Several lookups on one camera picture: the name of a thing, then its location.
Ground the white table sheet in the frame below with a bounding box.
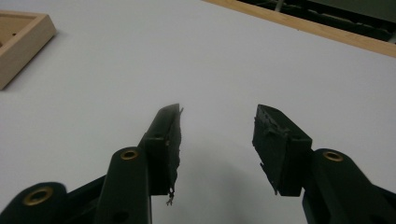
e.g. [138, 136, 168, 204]
[0, 0, 396, 224]

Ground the small wooden box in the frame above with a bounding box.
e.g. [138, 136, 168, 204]
[0, 9, 58, 91]

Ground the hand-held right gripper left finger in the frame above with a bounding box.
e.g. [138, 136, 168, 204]
[138, 103, 185, 207]

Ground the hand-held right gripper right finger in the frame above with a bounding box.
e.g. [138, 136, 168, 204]
[251, 104, 313, 197]

